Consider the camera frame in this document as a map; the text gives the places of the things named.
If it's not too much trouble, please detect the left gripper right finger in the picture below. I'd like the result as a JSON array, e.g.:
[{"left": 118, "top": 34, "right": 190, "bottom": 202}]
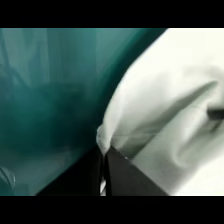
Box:
[{"left": 103, "top": 145, "right": 169, "bottom": 197}]

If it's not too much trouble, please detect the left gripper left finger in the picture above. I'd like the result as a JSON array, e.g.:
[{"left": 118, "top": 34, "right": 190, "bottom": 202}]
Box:
[{"left": 35, "top": 145, "right": 104, "bottom": 197}]

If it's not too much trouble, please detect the white garment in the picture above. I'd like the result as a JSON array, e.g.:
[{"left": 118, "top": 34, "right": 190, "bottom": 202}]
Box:
[{"left": 96, "top": 27, "right": 224, "bottom": 197}]

